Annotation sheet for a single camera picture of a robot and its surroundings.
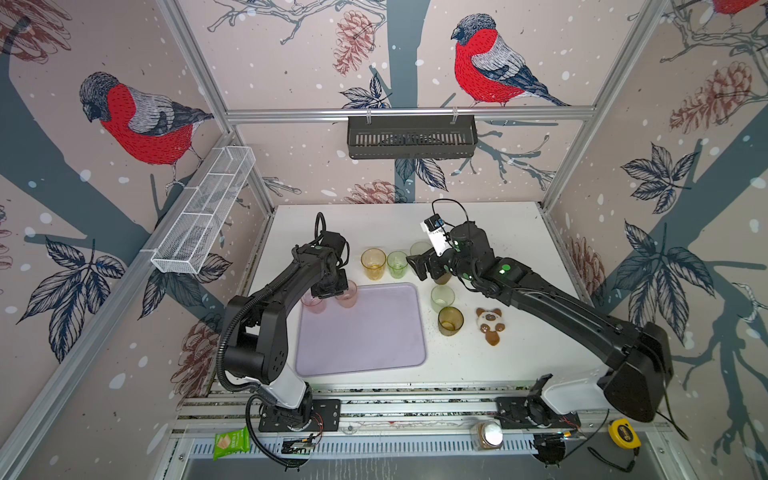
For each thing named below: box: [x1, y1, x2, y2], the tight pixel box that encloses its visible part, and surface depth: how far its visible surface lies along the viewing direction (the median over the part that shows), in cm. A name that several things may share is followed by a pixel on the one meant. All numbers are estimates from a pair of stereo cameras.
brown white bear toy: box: [476, 307, 505, 347], surface depth 88 cm
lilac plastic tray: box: [295, 283, 426, 377], surface depth 91 cm
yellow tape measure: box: [608, 418, 642, 449], surface depth 70 cm
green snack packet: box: [213, 426, 251, 461], surface depth 71 cm
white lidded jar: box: [477, 422, 504, 450], surface depth 63 cm
